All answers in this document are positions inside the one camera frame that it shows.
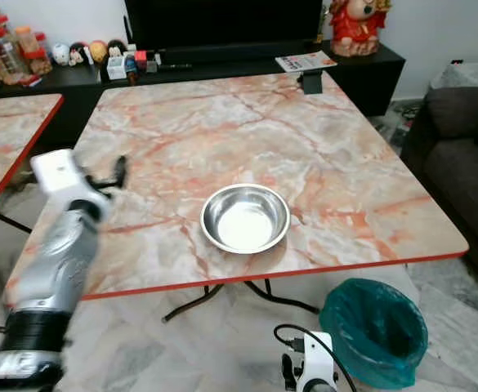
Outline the red white magazine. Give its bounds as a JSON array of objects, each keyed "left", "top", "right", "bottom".
[{"left": 275, "top": 51, "right": 339, "bottom": 73}]

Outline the small black box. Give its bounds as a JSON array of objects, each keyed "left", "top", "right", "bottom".
[{"left": 301, "top": 69, "right": 325, "bottom": 95}]

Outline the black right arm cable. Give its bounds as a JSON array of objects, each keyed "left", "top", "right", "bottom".
[{"left": 274, "top": 324, "right": 358, "bottom": 392}]

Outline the black white round doll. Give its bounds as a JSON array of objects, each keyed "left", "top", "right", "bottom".
[{"left": 69, "top": 42, "right": 88, "bottom": 66}]

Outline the yellow round doll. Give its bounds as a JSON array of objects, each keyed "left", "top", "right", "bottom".
[{"left": 88, "top": 39, "right": 107, "bottom": 64}]

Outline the black television console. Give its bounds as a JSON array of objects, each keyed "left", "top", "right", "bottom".
[{"left": 0, "top": 41, "right": 407, "bottom": 148}]

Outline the orange-filled red-lid jar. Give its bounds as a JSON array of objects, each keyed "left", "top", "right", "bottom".
[{"left": 14, "top": 26, "right": 49, "bottom": 72}]

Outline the black television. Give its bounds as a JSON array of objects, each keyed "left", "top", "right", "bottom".
[{"left": 123, "top": 0, "right": 325, "bottom": 51}]

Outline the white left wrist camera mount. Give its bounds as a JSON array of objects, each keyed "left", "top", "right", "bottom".
[{"left": 30, "top": 149, "right": 113, "bottom": 215}]

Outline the small white box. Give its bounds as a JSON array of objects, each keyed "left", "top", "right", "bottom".
[{"left": 105, "top": 56, "right": 127, "bottom": 80}]

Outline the large clear red-lid jar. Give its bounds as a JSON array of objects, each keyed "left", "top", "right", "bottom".
[{"left": 0, "top": 29, "right": 27, "bottom": 82}]

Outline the stainless steel bowl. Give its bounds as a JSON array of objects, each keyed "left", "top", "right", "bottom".
[{"left": 200, "top": 183, "right": 292, "bottom": 255}]

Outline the large marble folding table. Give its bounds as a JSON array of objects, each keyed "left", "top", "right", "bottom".
[{"left": 3, "top": 69, "right": 471, "bottom": 323}]

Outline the marble side folding table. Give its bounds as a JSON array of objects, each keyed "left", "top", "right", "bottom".
[{"left": 0, "top": 92, "right": 65, "bottom": 334}]

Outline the red gold figurine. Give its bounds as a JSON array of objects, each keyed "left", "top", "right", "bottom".
[{"left": 328, "top": 0, "right": 393, "bottom": 58}]

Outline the bin with green bag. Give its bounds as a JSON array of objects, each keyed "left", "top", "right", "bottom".
[{"left": 319, "top": 278, "right": 430, "bottom": 390}]

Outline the dark brown round doll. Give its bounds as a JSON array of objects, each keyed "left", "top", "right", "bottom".
[{"left": 106, "top": 38, "right": 127, "bottom": 58}]

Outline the grey cushion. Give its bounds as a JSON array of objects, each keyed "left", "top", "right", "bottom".
[{"left": 431, "top": 61, "right": 478, "bottom": 91}]

